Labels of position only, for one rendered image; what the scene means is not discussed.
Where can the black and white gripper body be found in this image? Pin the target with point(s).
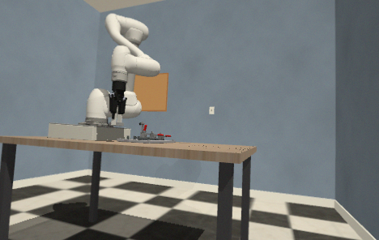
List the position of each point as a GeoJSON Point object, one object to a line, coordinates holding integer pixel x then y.
{"type": "Point", "coordinates": [118, 88]}

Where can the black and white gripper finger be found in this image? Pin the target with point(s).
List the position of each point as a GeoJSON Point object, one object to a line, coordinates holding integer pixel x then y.
{"type": "Point", "coordinates": [113, 107]}
{"type": "Point", "coordinates": [121, 108]}

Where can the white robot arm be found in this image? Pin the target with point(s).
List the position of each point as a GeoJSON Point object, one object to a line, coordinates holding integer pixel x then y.
{"type": "Point", "coordinates": [124, 68]}

